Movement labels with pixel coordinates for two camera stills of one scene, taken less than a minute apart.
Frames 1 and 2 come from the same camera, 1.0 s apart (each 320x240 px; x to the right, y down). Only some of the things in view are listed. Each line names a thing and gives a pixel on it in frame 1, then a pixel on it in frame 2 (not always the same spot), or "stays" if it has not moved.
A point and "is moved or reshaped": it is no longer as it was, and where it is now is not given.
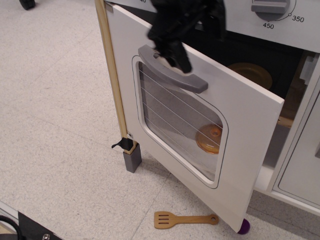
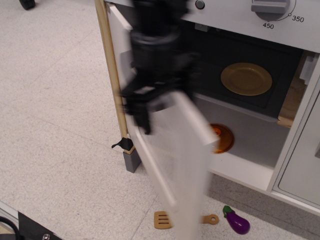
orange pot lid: (208, 137) → (226, 140)
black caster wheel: (28, 4) stays
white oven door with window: (209, 131) is moved or reshaped
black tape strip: (126, 143) stays
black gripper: (175, 19) → (162, 60)
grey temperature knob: (270, 10) stays
